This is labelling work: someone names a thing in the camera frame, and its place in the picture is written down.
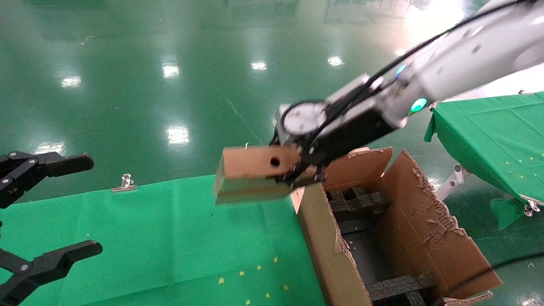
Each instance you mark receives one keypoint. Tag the large open cardboard carton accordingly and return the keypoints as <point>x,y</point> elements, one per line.
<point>425,238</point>

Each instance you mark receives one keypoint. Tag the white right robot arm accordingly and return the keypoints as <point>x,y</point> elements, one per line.
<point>467,55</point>

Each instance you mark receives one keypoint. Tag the silver table leg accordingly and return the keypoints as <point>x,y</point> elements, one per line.
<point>454,178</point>

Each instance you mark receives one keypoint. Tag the black foam insert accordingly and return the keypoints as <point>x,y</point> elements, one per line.
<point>361,202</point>
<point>395,287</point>

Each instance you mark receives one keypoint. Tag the small brown cardboard box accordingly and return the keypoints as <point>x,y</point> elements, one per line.
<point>250,163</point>

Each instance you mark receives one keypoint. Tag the green work table cloth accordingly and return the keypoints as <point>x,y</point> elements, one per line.
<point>148,238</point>

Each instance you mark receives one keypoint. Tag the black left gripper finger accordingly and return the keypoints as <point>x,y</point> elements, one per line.
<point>63,164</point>
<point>63,257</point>

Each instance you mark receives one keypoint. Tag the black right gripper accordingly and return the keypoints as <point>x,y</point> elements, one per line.
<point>352,136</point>

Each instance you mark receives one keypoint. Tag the silver camera mount bracket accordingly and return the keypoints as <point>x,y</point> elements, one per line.
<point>352,91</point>

